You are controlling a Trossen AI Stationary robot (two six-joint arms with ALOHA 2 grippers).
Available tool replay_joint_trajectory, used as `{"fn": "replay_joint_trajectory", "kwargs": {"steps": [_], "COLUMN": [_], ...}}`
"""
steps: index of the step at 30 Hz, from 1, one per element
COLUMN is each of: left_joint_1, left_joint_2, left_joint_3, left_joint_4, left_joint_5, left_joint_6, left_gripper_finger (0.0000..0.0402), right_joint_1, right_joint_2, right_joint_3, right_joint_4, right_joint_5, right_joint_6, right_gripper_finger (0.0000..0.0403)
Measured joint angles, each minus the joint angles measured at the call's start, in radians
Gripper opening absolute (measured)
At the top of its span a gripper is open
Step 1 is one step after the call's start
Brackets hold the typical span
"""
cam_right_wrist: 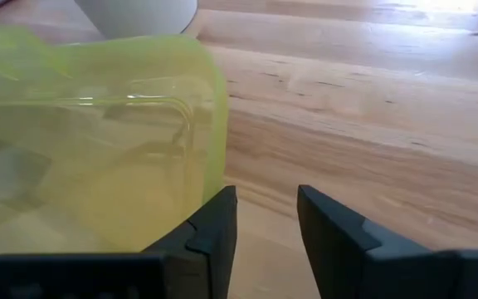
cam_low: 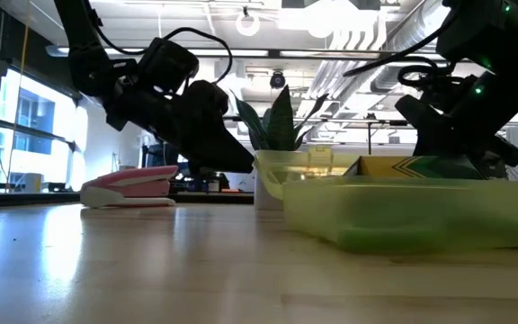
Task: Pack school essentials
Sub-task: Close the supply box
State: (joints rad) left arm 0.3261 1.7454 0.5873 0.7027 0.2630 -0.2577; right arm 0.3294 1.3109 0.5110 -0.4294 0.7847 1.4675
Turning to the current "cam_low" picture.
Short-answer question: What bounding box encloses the black dome ceiling camera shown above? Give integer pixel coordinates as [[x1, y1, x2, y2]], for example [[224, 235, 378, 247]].
[[269, 70, 287, 90]]

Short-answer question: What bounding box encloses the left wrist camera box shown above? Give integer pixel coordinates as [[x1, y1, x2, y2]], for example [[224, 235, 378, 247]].
[[140, 37, 200, 92]]

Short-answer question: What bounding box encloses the translucent yellow-green pencil case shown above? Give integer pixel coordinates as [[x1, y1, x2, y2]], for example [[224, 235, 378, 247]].
[[253, 146, 518, 254]]

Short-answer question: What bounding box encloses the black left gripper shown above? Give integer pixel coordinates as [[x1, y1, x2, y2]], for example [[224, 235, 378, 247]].
[[105, 74, 255, 175]]

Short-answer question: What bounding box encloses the pink and white stapler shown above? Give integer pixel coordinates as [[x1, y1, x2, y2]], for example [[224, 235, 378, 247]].
[[80, 165, 180, 210]]

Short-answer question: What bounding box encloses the green and yellow crayon box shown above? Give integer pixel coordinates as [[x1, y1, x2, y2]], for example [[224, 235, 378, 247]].
[[343, 155, 485, 181]]

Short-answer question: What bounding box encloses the white plant pot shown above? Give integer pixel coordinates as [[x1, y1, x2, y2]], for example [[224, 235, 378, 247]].
[[253, 150, 286, 212]]

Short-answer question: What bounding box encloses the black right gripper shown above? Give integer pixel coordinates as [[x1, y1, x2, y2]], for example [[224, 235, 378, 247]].
[[395, 74, 518, 168]]

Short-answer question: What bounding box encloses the white ring ceiling lamp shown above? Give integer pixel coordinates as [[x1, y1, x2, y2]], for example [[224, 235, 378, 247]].
[[235, 10, 262, 38]]

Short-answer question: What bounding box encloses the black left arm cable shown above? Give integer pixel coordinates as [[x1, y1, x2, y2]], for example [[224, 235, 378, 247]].
[[90, 17, 234, 86]]

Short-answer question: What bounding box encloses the green snake plant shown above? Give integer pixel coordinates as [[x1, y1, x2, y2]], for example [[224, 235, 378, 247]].
[[230, 84, 331, 152]]

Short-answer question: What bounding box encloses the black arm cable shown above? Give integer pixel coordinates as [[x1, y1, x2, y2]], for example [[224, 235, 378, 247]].
[[90, 17, 234, 86], [343, 8, 462, 89]]

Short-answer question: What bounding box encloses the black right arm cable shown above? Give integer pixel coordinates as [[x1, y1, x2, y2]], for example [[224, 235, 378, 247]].
[[343, 8, 462, 89]]

